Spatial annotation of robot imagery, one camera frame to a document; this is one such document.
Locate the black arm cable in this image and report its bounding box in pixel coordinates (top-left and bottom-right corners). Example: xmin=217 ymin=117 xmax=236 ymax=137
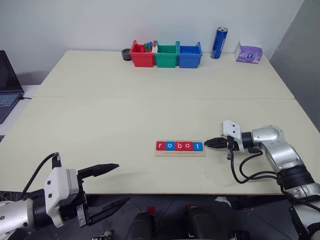
xmin=21 ymin=151 xmax=62 ymax=201
xmin=230 ymin=146 xmax=320 ymax=213

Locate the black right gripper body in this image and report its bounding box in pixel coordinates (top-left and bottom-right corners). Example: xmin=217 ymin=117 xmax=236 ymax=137
xmin=226 ymin=136 xmax=241 ymax=161

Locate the purple tissue pack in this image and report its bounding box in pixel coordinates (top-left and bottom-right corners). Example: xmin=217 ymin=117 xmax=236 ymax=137
xmin=235 ymin=39 xmax=264 ymax=64

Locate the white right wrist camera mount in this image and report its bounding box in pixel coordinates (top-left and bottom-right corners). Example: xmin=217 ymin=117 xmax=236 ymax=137
xmin=219 ymin=119 xmax=245 ymax=152

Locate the black round holder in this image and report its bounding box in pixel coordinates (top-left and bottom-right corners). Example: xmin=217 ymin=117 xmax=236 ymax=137
xmin=121 ymin=48 xmax=133 ymax=62

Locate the wooden letter tray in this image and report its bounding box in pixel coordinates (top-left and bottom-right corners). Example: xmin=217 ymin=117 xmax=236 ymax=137
xmin=154 ymin=140 xmax=206 ymax=158

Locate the blue drink can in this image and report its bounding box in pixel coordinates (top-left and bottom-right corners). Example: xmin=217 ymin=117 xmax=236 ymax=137
xmin=210 ymin=26 xmax=229 ymax=60

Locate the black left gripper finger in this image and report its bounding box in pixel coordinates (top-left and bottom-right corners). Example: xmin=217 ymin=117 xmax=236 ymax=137
xmin=78 ymin=163 xmax=120 ymax=181
xmin=87 ymin=195 xmax=132 ymax=226

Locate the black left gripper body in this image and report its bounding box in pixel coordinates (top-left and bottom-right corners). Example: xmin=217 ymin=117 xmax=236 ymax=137
xmin=59 ymin=168 xmax=91 ymax=228

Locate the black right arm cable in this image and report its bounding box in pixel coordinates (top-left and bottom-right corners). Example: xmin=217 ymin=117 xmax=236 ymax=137
xmin=230 ymin=146 xmax=320 ymax=213

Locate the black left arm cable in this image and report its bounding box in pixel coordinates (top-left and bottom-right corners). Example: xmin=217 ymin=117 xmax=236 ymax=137
xmin=21 ymin=151 xmax=62 ymax=201

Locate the blue plastic bin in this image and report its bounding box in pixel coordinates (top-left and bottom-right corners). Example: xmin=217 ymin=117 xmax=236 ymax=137
xmin=178 ymin=41 xmax=203 ymax=69

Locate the dark laptop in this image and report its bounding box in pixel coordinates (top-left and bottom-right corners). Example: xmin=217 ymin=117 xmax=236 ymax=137
xmin=0 ymin=50 xmax=25 ymax=125

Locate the red plastic bin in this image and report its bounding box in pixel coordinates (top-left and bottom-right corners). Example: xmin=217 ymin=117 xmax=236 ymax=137
xmin=129 ymin=39 xmax=155 ymax=68

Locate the dark rounded shape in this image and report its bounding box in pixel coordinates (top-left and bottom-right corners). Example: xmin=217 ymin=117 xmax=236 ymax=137
xmin=126 ymin=211 xmax=157 ymax=240
xmin=185 ymin=205 xmax=221 ymax=240

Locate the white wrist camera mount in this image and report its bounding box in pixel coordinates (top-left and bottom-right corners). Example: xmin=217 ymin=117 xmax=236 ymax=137
xmin=219 ymin=119 xmax=245 ymax=152
xmin=44 ymin=166 xmax=79 ymax=229

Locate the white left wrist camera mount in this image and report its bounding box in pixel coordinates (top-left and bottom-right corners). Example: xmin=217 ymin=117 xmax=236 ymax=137
xmin=44 ymin=166 xmax=79 ymax=229

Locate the green plastic bin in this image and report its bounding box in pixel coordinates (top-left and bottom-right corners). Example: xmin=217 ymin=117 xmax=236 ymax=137
xmin=152 ymin=40 xmax=180 ymax=69

